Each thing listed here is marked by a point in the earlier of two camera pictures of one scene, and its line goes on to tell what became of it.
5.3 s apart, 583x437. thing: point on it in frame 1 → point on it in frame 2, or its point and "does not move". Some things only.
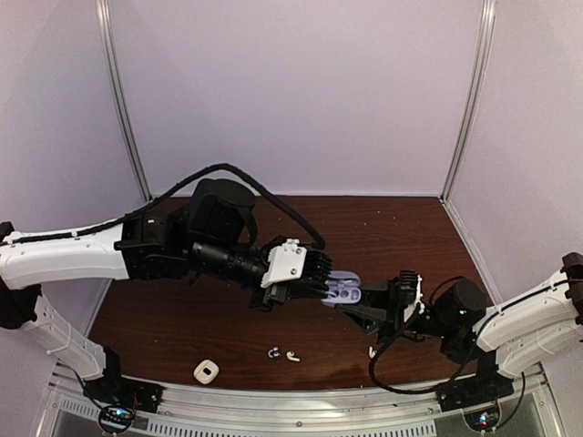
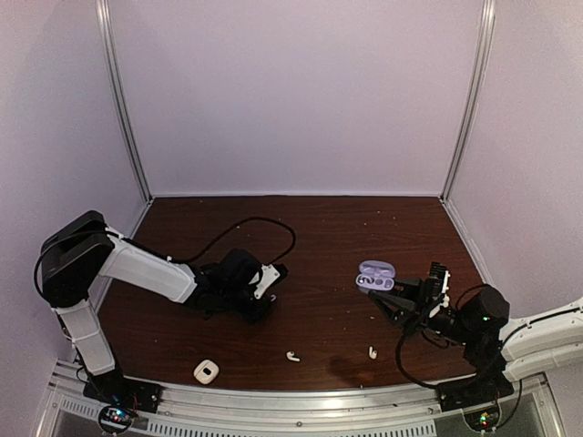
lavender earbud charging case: x=344 y=288 → x=375 y=275
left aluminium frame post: x=116 y=77 does not move
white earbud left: x=291 y=356 does not move
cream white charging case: x=206 y=371 does not move
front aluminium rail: x=71 y=412 does not move
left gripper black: x=286 y=290 → x=251 y=316
